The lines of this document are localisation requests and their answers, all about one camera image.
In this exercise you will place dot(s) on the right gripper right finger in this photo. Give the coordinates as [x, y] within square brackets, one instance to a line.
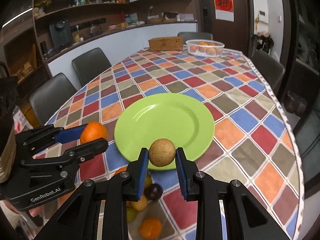
[245, 216]

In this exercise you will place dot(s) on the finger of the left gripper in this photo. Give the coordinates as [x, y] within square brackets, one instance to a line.
[39, 139]
[78, 154]

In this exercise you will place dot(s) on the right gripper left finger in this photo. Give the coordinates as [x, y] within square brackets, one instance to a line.
[78, 216]

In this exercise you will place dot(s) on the large orange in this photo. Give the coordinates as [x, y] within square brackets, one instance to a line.
[93, 131]

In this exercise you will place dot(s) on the yellow green fruit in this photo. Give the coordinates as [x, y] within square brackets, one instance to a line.
[141, 204]

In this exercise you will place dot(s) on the orange fruit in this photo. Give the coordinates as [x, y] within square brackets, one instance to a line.
[150, 228]

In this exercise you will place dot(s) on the dark purple plum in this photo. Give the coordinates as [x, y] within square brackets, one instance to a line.
[153, 192]

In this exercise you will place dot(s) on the brown round fruit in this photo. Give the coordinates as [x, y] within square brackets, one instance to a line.
[162, 152]

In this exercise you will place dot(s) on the dark chair near left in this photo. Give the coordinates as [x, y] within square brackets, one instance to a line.
[47, 99]

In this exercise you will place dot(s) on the dark chair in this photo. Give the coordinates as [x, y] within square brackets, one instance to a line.
[90, 64]
[47, 99]
[272, 70]

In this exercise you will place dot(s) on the colourful checkered tablecloth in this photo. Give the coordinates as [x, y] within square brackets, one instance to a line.
[221, 111]

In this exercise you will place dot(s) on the green plate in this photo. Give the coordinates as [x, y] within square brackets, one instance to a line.
[184, 120]

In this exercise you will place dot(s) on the black coffee machine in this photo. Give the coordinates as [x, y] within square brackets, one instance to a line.
[61, 35]

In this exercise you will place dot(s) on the dark chair right side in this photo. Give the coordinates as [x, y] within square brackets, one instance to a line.
[272, 70]

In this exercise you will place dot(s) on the dark chair far end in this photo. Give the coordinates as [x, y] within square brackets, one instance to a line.
[195, 36]

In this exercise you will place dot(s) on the white plastic basket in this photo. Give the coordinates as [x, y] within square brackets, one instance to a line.
[204, 48]

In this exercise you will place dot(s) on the dark wooden door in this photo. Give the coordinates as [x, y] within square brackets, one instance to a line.
[234, 35]

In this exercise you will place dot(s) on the red fu poster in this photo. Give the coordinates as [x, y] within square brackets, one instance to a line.
[224, 10]

